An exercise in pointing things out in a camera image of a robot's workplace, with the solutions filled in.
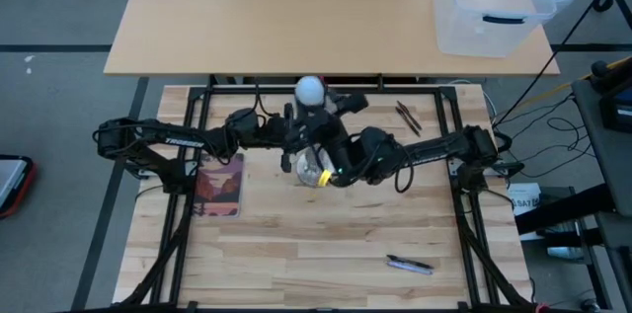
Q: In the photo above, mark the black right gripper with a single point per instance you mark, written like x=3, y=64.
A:
x=326, y=125

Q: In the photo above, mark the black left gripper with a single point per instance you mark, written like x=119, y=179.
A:
x=274, y=133

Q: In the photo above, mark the white round lightbulb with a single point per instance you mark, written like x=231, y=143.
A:
x=310, y=90

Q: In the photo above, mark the silver lamp base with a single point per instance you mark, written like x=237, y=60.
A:
x=311, y=172

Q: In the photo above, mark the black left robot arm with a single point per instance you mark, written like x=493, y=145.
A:
x=148, y=136

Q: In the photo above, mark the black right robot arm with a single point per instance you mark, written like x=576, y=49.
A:
x=434, y=152

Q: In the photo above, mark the landscape print notebook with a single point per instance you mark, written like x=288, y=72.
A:
x=219, y=189

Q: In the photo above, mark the light wooden desk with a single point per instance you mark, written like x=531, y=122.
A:
x=271, y=17

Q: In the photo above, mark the black pen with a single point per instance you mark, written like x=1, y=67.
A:
x=410, y=261

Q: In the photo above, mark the grey pen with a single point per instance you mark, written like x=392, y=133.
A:
x=410, y=268

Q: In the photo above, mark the clear plastic storage bin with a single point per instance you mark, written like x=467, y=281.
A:
x=494, y=36

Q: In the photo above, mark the white printed cardboard box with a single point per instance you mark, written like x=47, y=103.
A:
x=523, y=194

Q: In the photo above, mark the black metal beam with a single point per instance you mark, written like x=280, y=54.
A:
x=563, y=209

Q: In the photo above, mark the red-edged case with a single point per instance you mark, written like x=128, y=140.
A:
x=10, y=179

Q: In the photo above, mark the dark grey side table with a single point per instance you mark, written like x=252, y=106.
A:
x=600, y=155

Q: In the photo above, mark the black device box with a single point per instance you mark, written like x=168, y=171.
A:
x=617, y=120

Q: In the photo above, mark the red clamp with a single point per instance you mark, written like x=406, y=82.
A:
x=542, y=308

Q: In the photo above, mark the black aluminium table frame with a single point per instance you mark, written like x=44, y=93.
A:
x=419, y=90

